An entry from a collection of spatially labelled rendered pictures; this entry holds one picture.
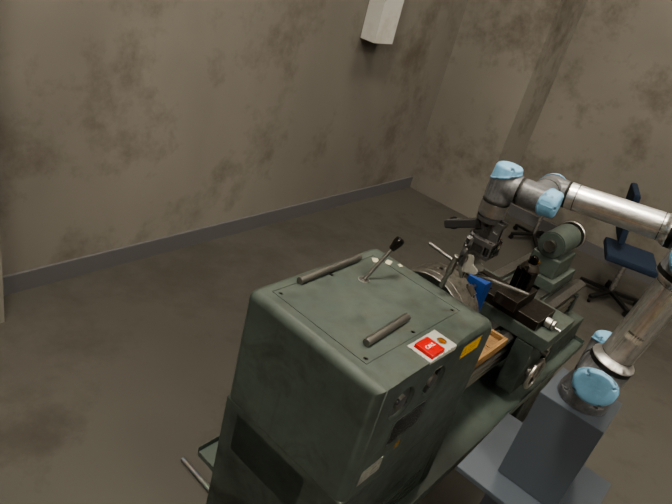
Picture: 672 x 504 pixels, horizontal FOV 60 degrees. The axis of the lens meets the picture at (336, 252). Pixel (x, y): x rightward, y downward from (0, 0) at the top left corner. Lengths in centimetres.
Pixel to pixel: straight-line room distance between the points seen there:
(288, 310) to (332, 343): 16
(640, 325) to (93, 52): 275
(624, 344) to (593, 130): 457
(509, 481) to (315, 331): 91
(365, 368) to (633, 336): 68
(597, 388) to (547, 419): 27
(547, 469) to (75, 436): 193
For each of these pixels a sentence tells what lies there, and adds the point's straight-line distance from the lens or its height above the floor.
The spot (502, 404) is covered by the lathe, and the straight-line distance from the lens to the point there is 272.
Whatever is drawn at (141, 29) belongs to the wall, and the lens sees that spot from 344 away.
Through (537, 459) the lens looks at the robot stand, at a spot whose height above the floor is 88.
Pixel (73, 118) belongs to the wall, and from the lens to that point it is 338.
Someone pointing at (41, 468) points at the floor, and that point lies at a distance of 277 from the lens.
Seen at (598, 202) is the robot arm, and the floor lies 168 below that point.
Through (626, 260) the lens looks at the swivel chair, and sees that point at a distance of 514.
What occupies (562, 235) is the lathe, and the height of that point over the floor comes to 114.
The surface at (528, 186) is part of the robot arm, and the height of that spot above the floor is 168.
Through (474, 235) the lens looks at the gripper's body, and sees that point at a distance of 167.
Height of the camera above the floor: 212
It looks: 28 degrees down
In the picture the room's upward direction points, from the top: 15 degrees clockwise
